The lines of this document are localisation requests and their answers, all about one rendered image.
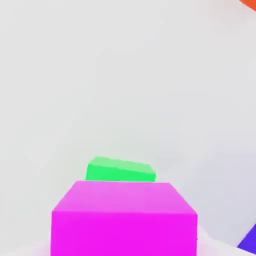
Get small green cube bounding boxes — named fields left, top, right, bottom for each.
left=85, top=156, right=157, bottom=183

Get large orange box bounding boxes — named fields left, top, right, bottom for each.
left=239, top=0, right=256, bottom=12

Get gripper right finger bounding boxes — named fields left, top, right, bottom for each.
left=197, top=224, right=256, bottom=256

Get large purple box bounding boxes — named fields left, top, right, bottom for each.
left=237, top=223, right=256, bottom=256

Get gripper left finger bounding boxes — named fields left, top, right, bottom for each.
left=7, top=238, right=52, bottom=256

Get small magenta cube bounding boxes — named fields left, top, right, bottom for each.
left=50, top=180, right=199, bottom=256

